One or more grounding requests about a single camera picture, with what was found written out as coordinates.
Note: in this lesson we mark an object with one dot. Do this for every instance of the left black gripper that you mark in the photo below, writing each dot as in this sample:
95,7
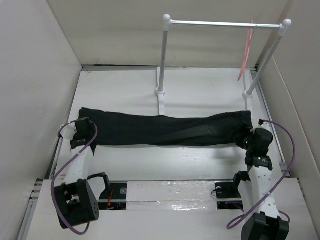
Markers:
74,139

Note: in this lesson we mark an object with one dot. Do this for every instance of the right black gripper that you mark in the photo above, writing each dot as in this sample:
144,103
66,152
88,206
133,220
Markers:
239,144

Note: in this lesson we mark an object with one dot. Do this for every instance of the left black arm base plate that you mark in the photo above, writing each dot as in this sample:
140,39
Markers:
116,198

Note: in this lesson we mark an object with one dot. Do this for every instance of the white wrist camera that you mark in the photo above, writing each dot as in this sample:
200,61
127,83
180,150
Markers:
262,124
67,131

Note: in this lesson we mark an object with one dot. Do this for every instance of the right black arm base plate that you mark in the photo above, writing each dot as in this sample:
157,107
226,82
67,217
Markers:
227,197

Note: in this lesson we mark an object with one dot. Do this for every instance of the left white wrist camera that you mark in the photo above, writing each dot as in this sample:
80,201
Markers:
67,131

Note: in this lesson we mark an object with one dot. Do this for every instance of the black trousers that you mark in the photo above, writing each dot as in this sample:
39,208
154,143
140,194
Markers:
119,129

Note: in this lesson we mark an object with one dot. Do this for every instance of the silver foil covered panel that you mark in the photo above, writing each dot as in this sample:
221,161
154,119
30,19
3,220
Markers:
190,195

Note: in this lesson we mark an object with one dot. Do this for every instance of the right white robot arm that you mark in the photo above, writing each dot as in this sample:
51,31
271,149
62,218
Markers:
261,218

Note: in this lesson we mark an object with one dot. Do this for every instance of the white and silver clothes rack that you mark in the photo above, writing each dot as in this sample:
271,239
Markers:
248,93

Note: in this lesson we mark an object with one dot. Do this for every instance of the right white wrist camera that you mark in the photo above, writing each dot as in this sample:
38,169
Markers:
262,124

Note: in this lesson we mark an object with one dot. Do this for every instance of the pink clothes hanger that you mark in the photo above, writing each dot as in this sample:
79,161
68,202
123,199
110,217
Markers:
249,38

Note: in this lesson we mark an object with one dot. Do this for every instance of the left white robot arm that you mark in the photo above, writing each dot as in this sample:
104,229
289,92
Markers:
75,193

